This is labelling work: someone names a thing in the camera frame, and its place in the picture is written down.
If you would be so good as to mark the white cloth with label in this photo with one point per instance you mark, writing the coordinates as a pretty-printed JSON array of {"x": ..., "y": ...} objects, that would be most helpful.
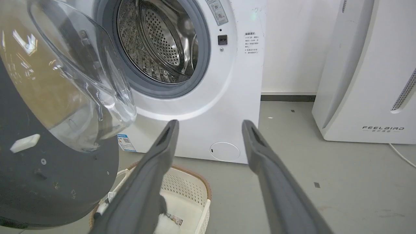
[{"x": 182, "y": 214}]

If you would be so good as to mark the white air purifier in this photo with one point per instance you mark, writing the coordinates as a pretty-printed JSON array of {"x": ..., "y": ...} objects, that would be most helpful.
[{"x": 367, "y": 81}]

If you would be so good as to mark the blue energy label sticker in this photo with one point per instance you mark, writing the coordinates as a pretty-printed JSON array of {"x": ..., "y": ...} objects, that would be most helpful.
[{"x": 126, "y": 143}]

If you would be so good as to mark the grey washing machine door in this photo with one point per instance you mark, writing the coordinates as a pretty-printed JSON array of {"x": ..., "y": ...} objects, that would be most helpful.
[{"x": 48, "y": 130}]

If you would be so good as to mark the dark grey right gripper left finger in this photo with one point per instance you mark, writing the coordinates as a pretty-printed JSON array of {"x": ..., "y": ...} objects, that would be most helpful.
[{"x": 143, "y": 191}]

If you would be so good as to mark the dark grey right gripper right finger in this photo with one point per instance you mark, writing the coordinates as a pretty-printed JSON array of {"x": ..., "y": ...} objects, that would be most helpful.
[{"x": 279, "y": 191}]

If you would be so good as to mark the white plastic laundry basket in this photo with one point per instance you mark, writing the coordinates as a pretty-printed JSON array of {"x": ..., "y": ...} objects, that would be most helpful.
[{"x": 188, "y": 198}]

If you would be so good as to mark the white front-load washing machine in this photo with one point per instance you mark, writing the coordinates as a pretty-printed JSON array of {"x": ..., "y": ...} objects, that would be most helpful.
[{"x": 224, "y": 97}]

